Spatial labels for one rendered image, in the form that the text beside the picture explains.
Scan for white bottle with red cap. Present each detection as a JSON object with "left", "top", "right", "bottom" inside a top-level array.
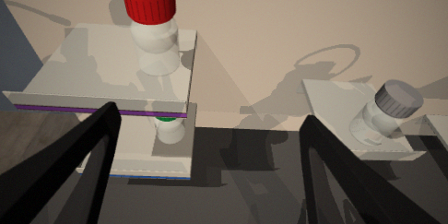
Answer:
[{"left": 124, "top": 0, "right": 181, "bottom": 77}]

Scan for large beige wall panel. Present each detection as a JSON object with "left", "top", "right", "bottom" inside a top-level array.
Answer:
[{"left": 4, "top": 0, "right": 448, "bottom": 136}]

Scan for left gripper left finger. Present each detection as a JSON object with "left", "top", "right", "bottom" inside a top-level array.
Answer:
[{"left": 0, "top": 101, "right": 122, "bottom": 224}]

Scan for white bottle with grey cap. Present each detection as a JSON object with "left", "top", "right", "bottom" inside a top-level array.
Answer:
[{"left": 349, "top": 79, "right": 424, "bottom": 146}]

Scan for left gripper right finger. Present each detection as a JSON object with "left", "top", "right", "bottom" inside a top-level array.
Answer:
[{"left": 299, "top": 114, "right": 441, "bottom": 224}]

